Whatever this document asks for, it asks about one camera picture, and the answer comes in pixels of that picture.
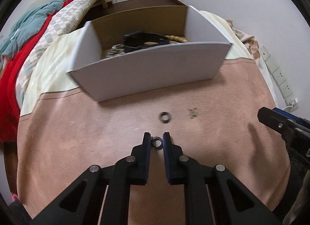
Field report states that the black ring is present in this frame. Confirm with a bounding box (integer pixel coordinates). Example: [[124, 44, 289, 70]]
[[151, 136, 164, 151], [158, 111, 172, 124]]

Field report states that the white cardboard jewelry box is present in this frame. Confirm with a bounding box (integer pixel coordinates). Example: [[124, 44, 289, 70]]
[[68, 5, 232, 102]]

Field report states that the white power strip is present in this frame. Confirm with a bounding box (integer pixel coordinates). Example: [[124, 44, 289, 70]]
[[259, 46, 298, 113]]

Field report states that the pink and striped table cloth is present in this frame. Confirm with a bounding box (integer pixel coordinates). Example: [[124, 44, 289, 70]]
[[17, 11, 290, 217]]

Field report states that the checkered beige cloth pile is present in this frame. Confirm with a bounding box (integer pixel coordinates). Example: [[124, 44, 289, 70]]
[[227, 20, 261, 60]]

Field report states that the black leather wristband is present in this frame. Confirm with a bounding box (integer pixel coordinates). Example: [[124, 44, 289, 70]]
[[123, 31, 170, 53]]

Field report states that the bed with checkered sheet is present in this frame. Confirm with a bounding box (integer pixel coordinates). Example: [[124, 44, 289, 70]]
[[15, 0, 97, 108]]

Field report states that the pink slipper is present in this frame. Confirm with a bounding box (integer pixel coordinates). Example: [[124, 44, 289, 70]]
[[11, 192, 18, 202]]

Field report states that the red floral blanket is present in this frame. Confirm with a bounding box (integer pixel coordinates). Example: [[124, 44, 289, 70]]
[[1, 0, 72, 143]]

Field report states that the teal blue quilt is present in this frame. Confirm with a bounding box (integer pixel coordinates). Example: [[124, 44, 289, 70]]
[[1, 0, 66, 64]]

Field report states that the chunky silver chain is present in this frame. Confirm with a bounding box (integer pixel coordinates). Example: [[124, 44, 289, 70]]
[[104, 43, 127, 59]]

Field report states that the wooden bead bracelet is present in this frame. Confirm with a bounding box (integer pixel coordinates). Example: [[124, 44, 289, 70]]
[[142, 34, 189, 46]]

